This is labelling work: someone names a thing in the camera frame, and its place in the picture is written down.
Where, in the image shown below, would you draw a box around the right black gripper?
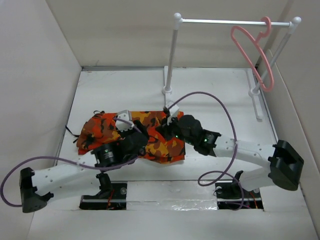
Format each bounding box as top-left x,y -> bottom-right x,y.
156,112 -> 196,146

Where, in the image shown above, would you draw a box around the orange camouflage trousers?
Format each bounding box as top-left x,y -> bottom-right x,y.
74,111 -> 186,164

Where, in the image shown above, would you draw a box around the pink plastic clothes hanger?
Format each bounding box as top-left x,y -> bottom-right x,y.
230,16 -> 275,92

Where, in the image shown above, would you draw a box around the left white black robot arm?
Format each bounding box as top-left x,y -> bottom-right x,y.
19,119 -> 149,213

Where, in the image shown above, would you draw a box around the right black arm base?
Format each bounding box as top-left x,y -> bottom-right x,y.
213,171 -> 264,210

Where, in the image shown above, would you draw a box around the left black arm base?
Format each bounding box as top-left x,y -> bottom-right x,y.
79,172 -> 128,211

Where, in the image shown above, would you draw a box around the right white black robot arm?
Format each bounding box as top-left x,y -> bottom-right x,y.
156,115 -> 304,197

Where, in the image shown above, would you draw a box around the white metal clothes rack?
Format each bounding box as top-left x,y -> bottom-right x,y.
160,12 -> 302,123

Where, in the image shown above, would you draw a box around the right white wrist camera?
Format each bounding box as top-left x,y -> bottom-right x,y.
163,100 -> 180,126

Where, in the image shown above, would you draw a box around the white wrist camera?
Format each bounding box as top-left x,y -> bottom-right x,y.
114,110 -> 134,132
163,100 -> 180,126

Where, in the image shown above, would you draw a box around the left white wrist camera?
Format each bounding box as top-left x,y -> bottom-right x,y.
114,110 -> 134,132

